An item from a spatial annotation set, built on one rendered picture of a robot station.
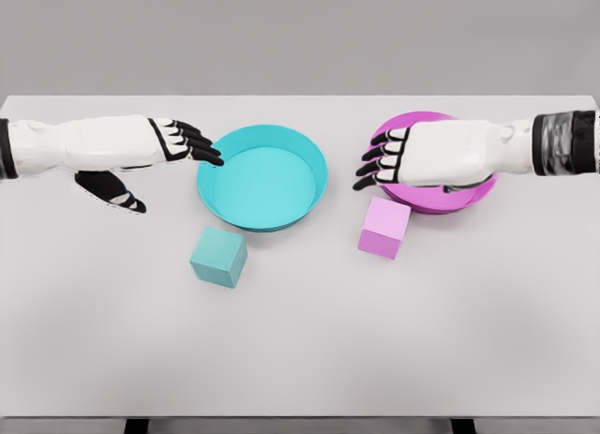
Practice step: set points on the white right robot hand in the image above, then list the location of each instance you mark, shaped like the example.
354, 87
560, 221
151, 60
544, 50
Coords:
440, 153

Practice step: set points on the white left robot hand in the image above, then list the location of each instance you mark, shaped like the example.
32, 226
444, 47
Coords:
117, 143

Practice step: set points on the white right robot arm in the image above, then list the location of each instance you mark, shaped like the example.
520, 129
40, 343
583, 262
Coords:
546, 142

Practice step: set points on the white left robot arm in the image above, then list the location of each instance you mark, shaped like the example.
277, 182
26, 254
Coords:
35, 147

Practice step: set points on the magenta round plate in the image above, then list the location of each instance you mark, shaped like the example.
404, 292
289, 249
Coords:
433, 197

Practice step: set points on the pink cube block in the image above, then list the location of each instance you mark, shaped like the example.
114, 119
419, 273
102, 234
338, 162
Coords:
384, 228

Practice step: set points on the cyan round plate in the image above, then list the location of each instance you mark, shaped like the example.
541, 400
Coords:
262, 177

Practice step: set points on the cyan cube block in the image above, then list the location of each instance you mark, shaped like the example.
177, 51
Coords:
218, 257

